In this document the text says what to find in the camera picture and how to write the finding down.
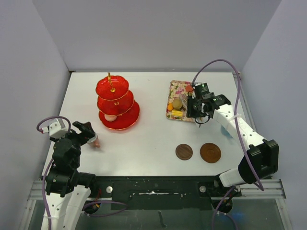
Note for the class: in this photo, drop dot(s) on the floral serving tray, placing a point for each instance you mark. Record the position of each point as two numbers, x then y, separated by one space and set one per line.
176 88

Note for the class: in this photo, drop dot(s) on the metal tongs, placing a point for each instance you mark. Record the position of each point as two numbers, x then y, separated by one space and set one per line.
184 109

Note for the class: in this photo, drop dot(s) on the red three-tier cake stand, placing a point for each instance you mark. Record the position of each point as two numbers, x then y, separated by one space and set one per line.
115 98

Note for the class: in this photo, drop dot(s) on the black base frame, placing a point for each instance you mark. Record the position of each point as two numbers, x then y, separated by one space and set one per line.
157 193

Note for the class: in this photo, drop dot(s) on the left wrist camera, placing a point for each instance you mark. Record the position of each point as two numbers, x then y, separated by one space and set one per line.
56 128

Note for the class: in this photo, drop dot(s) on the brown saucer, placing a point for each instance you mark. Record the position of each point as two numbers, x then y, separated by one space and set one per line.
210 153

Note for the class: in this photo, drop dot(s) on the brown bread roll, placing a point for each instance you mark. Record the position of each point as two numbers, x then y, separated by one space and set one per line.
177 104

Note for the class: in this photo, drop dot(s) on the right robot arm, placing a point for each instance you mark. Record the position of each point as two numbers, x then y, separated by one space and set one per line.
261 156

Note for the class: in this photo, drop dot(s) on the pink handled white cup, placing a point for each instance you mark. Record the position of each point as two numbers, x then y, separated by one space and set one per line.
94 142

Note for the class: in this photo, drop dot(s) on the blue mug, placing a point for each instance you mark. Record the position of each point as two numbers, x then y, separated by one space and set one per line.
225 132

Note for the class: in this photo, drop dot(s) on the orange cookie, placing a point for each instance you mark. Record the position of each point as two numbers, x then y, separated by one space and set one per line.
169 107

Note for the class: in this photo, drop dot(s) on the yellow layered cake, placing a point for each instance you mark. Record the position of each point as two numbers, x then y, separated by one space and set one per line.
176 113

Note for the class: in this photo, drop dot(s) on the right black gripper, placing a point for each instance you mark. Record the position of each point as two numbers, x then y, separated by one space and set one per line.
192 113

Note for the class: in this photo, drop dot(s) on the dark wooden coaster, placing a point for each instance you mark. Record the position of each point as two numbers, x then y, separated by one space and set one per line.
184 152

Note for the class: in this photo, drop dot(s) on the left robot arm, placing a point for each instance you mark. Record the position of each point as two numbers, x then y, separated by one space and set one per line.
64 189

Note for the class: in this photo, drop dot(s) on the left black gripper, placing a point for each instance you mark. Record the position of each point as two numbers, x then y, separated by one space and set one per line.
87 132

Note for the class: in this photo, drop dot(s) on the white frosted donut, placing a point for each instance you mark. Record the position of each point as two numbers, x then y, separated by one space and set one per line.
110 118

